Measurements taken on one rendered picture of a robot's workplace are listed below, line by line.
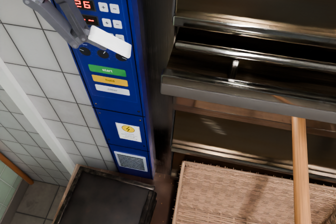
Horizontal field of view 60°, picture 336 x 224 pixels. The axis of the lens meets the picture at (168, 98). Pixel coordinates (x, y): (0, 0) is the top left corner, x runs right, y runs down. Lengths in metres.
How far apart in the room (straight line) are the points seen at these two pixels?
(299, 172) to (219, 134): 0.29
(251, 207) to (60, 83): 0.82
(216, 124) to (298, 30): 0.43
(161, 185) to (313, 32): 0.93
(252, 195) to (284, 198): 0.11
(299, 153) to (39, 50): 0.66
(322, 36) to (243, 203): 0.81
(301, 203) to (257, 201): 0.52
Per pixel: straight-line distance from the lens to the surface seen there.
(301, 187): 0.68
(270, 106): 0.50
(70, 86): 0.87
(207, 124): 0.87
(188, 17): 0.51
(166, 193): 1.27
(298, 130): 0.73
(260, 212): 1.24
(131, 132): 0.93
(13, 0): 0.71
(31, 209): 2.02
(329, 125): 0.83
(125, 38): 0.59
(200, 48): 0.47
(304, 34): 0.53
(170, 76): 0.47
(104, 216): 1.07
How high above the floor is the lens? 1.80
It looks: 55 degrees down
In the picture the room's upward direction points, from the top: straight up
